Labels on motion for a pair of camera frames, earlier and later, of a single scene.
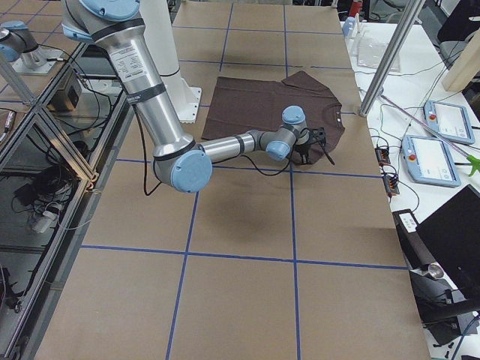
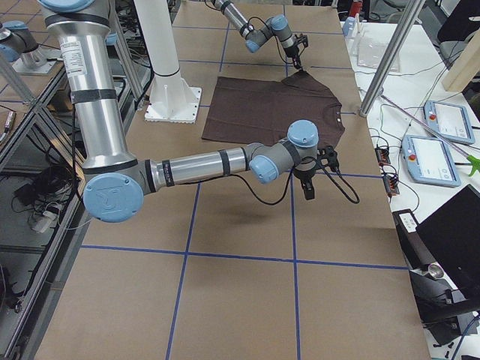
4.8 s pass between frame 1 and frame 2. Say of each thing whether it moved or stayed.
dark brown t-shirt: stayed
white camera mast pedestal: stayed
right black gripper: moved
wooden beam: stayed
